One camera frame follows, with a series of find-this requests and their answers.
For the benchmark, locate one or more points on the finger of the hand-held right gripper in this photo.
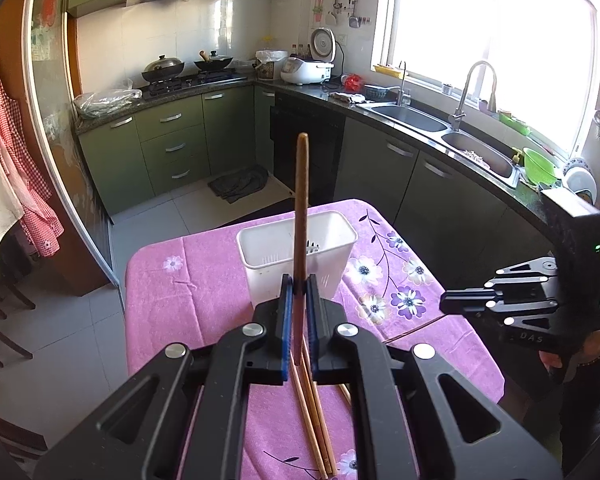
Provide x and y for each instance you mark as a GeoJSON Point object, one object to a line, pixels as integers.
{"type": "Point", "coordinates": [520, 307]}
{"type": "Point", "coordinates": [525, 267]}

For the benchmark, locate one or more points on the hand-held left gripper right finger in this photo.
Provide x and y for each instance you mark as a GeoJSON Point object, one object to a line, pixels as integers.
{"type": "Point", "coordinates": [311, 320]}

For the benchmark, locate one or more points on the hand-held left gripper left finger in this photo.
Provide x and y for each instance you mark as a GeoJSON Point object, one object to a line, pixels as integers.
{"type": "Point", "coordinates": [286, 320]}

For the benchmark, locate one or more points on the white plastic utensil holder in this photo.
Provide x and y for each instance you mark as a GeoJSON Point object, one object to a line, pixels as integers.
{"type": "Point", "coordinates": [270, 255]}

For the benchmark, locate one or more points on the bunch of wooden chopsticks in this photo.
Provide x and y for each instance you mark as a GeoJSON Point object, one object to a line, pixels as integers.
{"type": "Point", "coordinates": [310, 435]}

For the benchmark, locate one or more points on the long wooden chopstick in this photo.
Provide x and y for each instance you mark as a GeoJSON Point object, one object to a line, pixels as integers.
{"type": "Point", "coordinates": [301, 200]}

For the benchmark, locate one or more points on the person's right forearm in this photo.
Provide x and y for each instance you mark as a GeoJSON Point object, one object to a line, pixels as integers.
{"type": "Point", "coordinates": [590, 410]}

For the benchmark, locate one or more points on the person's right hand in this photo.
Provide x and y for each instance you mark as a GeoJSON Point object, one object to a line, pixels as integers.
{"type": "Point", "coordinates": [550, 362]}

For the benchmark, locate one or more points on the white bowl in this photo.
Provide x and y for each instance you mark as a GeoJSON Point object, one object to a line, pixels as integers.
{"type": "Point", "coordinates": [577, 177]}

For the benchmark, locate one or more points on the green plastic colander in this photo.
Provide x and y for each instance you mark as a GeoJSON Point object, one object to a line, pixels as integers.
{"type": "Point", "coordinates": [540, 165]}

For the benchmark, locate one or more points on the pink floral tablecloth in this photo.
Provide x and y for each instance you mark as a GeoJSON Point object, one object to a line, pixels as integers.
{"type": "Point", "coordinates": [200, 300]}

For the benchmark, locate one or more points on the steel sink basin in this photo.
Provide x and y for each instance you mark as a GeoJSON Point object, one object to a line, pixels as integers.
{"type": "Point", "coordinates": [480, 152]}
{"type": "Point", "coordinates": [410, 116]}

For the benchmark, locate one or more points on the green plastic tray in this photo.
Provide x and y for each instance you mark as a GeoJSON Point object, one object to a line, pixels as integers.
{"type": "Point", "coordinates": [514, 122]}

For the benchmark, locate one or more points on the dark floor cloth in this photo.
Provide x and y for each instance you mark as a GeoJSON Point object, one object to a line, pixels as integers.
{"type": "Point", "coordinates": [237, 182]}

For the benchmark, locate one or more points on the tall steel faucet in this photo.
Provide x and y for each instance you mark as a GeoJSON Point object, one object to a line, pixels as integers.
{"type": "Point", "coordinates": [459, 110]}

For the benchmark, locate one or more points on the black built-in oven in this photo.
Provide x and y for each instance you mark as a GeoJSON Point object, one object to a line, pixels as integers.
{"type": "Point", "coordinates": [305, 145]}

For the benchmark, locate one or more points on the green base cabinets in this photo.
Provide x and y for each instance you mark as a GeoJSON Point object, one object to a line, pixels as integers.
{"type": "Point", "coordinates": [170, 145]}

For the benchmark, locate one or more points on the short steel faucet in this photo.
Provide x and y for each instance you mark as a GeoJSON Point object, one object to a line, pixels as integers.
{"type": "Point", "coordinates": [403, 90]}

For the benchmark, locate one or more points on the white dish cloth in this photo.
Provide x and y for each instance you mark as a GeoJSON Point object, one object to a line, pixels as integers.
{"type": "Point", "coordinates": [345, 97]}

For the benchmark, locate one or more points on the dark stone countertop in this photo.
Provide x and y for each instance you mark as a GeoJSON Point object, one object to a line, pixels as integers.
{"type": "Point", "coordinates": [325, 94]}

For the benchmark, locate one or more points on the blue plastic basket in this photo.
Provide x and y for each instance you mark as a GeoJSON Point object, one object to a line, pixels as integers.
{"type": "Point", "coordinates": [375, 92]}

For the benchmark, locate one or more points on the kitchen window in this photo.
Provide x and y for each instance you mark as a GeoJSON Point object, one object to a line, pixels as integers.
{"type": "Point", "coordinates": [490, 25]}

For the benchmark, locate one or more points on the yellow tray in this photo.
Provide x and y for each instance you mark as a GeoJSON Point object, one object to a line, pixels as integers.
{"type": "Point", "coordinates": [387, 70]}

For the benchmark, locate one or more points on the red plastic bag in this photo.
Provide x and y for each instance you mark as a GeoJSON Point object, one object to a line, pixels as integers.
{"type": "Point", "coordinates": [351, 81]}

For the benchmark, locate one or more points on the white rice cooker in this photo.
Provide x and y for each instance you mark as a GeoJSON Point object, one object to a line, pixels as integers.
{"type": "Point", "coordinates": [305, 67]}

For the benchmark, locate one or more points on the black gas stove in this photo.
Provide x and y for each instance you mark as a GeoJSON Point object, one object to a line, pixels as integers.
{"type": "Point", "coordinates": [195, 84]}

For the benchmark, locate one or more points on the white bagged container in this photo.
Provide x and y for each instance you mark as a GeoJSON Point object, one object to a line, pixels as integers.
{"type": "Point", "coordinates": [270, 62]}

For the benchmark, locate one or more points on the dark sauce bottles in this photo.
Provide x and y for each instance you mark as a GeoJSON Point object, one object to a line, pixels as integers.
{"type": "Point", "coordinates": [301, 51]}

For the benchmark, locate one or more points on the dark wooden chair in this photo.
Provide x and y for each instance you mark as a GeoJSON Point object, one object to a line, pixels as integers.
{"type": "Point", "coordinates": [7, 305]}

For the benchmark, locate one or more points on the black wok with lid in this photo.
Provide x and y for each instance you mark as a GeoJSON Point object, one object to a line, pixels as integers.
{"type": "Point", "coordinates": [162, 66]}

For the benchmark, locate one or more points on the clear plastic bag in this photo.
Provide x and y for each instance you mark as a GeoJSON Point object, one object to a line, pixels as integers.
{"type": "Point", "coordinates": [105, 102]}

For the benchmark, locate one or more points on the hanging metal scoop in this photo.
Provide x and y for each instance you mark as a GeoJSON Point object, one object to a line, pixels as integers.
{"type": "Point", "coordinates": [355, 15]}

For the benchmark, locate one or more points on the hanging red green utensil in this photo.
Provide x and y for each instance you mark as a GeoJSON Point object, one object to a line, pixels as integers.
{"type": "Point", "coordinates": [319, 2]}

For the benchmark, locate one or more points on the red checked apron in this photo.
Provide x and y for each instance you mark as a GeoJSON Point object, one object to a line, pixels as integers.
{"type": "Point", "coordinates": [15, 145]}

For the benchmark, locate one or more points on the sliding glass door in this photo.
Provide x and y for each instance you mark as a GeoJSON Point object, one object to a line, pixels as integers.
{"type": "Point", "coordinates": [55, 85]}

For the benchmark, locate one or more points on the white wall socket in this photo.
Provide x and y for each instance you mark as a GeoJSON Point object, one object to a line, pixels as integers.
{"type": "Point", "coordinates": [342, 39]}

